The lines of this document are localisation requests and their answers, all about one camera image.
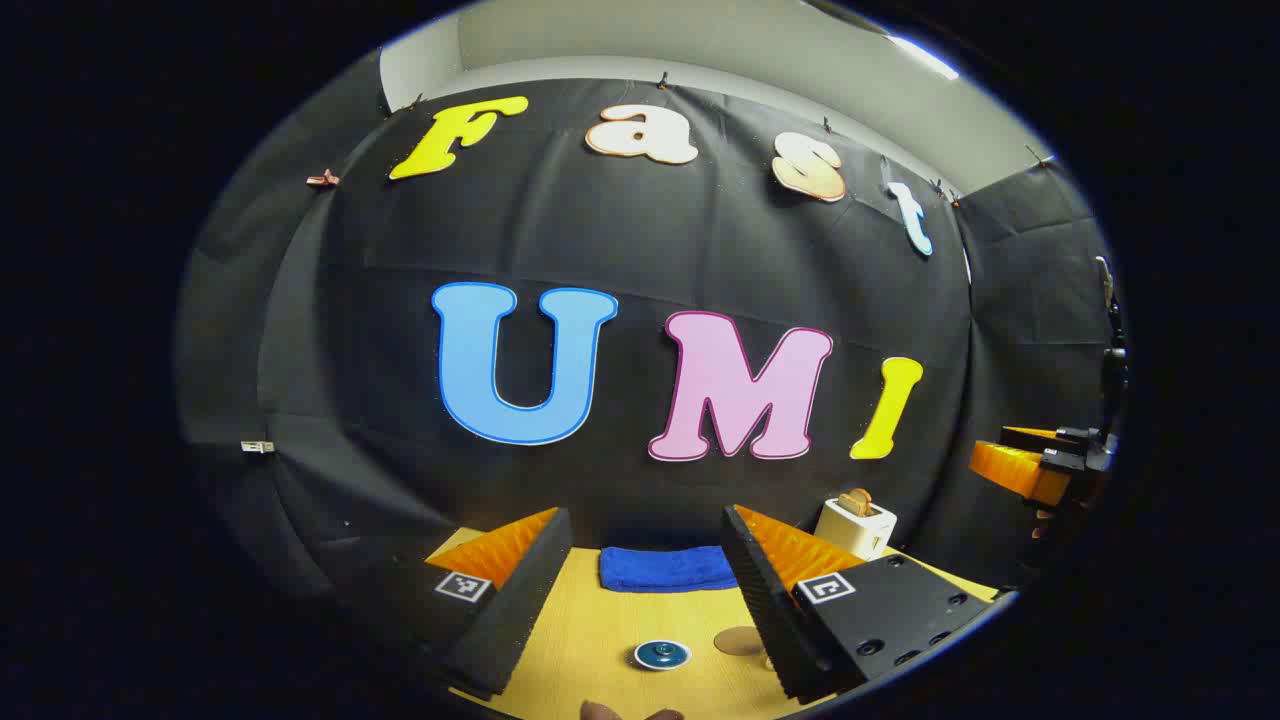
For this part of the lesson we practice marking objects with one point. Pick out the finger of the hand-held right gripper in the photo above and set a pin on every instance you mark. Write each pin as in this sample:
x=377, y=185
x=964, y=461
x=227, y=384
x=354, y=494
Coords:
x=1035, y=437
x=1015, y=468

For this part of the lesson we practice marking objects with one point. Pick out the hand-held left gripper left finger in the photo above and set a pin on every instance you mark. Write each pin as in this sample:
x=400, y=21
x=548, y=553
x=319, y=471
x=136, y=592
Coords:
x=520, y=600

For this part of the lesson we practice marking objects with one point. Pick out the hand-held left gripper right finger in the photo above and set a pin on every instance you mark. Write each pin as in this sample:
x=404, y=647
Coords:
x=775, y=610

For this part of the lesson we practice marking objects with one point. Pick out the round brown coaster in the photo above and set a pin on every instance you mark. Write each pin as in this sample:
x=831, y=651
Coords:
x=738, y=641

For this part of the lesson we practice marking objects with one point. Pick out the white teacup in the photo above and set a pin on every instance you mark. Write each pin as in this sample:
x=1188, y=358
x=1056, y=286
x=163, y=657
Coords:
x=686, y=658

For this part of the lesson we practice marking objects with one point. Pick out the blue teacup lid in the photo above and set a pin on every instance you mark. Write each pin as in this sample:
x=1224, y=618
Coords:
x=660, y=654

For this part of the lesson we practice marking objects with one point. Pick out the white toaster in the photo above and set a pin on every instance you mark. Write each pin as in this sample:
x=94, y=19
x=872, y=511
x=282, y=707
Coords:
x=855, y=530

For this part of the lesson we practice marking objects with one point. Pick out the blue folded towel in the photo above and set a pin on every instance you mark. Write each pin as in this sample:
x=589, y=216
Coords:
x=665, y=568

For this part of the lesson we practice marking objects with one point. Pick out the toasted bread slice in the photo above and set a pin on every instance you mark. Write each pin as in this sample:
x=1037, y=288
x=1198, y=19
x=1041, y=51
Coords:
x=856, y=501

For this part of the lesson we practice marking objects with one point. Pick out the small white tag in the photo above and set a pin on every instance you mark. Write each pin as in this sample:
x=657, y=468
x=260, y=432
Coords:
x=257, y=446

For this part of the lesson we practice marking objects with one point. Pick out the black backdrop cloth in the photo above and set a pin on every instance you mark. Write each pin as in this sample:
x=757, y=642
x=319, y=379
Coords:
x=600, y=230

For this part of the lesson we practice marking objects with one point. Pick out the pink backdrop clip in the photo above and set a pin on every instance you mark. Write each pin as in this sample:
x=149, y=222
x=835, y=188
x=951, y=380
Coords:
x=322, y=180

